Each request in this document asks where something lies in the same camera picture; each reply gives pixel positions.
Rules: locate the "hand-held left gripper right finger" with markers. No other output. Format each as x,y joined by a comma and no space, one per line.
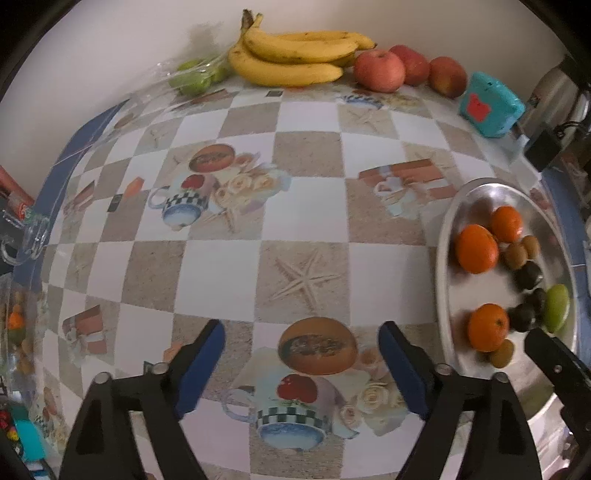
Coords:
401,369

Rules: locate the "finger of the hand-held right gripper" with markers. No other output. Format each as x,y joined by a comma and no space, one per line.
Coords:
554,364

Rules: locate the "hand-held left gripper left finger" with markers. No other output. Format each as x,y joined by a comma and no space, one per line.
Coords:
198,369

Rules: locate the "brown kiwi fruit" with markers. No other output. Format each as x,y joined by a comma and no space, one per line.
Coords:
502,354
515,255
532,244

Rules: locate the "dark round fruit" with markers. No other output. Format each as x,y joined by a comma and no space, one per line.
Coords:
521,318
538,297
528,275

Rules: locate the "small orange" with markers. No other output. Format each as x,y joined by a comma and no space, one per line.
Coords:
506,224
488,327

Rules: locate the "steel basin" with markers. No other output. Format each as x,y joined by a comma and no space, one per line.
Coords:
466,295

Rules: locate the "large orange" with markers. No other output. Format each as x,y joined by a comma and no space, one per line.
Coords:
478,248

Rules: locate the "green fruits in plastic bag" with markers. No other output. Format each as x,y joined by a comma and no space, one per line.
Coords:
194,81

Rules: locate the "teal plastic object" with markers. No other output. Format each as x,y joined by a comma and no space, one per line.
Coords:
27,438

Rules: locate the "clear plastic container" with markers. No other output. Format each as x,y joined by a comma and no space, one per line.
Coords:
18,323

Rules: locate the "checkered printed tablecloth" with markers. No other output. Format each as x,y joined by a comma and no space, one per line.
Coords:
300,207

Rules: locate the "glass mug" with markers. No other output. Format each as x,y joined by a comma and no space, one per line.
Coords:
32,235

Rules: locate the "black charger block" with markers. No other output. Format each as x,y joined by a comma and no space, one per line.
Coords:
544,150

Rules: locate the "red packet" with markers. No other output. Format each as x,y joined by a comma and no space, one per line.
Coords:
11,189

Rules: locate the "steel thermos jug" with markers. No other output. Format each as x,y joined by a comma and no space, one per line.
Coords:
551,97

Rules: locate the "teal plastic box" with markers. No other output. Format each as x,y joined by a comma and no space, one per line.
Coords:
489,104

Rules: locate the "pale red apple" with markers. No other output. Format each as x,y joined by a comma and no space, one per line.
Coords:
378,71

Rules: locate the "yellow banana bunch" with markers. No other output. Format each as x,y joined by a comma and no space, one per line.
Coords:
286,71

